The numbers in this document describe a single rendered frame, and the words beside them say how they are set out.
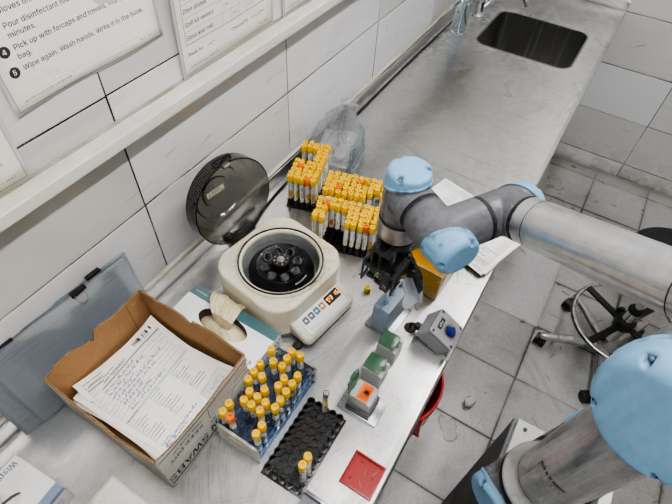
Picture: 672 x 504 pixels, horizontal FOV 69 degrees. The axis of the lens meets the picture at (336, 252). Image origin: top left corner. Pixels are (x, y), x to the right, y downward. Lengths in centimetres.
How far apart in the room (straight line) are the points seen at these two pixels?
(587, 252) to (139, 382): 84
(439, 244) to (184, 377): 60
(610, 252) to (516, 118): 128
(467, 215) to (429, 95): 121
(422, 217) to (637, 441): 40
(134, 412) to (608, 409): 83
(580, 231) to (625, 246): 6
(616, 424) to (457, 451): 155
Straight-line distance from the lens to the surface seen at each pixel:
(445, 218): 74
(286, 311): 106
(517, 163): 171
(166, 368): 109
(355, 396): 101
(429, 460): 200
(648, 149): 328
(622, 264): 67
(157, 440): 103
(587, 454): 63
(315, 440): 104
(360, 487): 103
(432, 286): 120
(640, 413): 50
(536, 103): 203
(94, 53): 92
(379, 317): 111
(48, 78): 88
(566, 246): 71
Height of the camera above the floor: 187
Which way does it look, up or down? 50 degrees down
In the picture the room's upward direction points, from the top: 4 degrees clockwise
